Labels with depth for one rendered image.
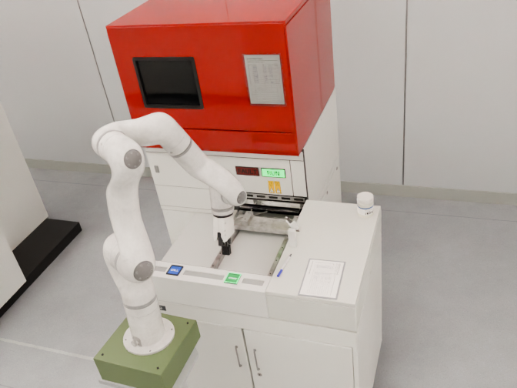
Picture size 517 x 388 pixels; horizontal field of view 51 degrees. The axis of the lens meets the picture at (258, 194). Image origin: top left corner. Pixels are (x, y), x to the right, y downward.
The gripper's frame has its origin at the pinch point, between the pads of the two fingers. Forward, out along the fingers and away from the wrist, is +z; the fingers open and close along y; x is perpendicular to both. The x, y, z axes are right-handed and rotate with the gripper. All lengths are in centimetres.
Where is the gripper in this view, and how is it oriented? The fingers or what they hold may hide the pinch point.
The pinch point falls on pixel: (226, 249)
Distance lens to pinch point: 209.9
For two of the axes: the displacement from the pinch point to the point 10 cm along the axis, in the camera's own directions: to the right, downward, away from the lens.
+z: 0.6, 9.2, 3.8
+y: -3.4, 3.7, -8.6
